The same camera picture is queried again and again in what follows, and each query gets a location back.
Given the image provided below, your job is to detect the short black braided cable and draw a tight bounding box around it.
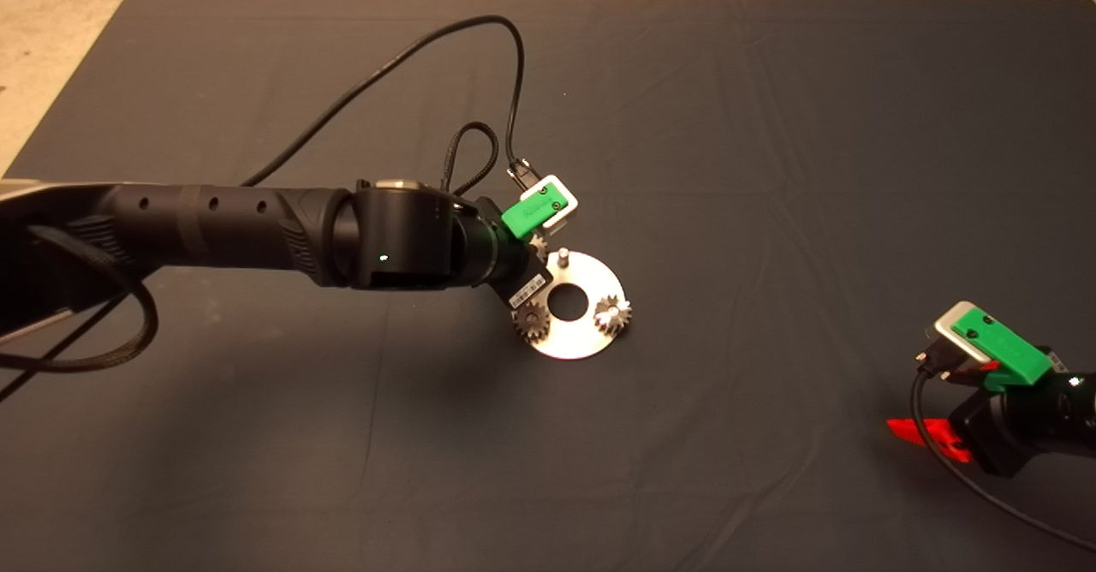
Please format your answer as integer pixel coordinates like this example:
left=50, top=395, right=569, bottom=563
left=440, top=122, right=501, bottom=197

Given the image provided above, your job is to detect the bright green camera mount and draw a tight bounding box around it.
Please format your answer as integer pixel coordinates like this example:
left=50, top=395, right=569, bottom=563
left=951, top=307, right=1055, bottom=390
left=501, top=185, right=570, bottom=241

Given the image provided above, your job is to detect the long black braided cable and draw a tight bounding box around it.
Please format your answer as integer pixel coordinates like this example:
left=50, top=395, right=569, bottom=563
left=0, top=228, right=160, bottom=374

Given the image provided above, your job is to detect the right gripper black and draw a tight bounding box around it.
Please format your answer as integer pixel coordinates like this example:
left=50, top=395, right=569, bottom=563
left=886, top=360, right=1096, bottom=478

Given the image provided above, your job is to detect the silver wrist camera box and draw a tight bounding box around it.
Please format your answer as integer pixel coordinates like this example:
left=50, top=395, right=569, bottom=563
left=519, top=175, right=580, bottom=234
left=932, top=301, right=994, bottom=365

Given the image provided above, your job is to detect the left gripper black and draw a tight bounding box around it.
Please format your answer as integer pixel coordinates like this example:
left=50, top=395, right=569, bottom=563
left=450, top=195, right=551, bottom=309

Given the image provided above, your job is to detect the smooth black camera cable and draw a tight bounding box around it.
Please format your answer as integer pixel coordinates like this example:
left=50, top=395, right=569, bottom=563
left=242, top=15, right=537, bottom=189
left=910, top=352, right=1096, bottom=553

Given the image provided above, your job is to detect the dark grey table cloth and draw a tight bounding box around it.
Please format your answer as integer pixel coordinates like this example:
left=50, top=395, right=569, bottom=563
left=0, top=0, right=1096, bottom=572

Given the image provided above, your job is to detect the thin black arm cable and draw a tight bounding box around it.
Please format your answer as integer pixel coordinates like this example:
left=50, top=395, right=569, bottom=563
left=0, top=296, right=121, bottom=403

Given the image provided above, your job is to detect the round metal carrier plate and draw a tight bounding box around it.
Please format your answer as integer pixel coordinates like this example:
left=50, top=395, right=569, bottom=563
left=514, top=248, right=625, bottom=361

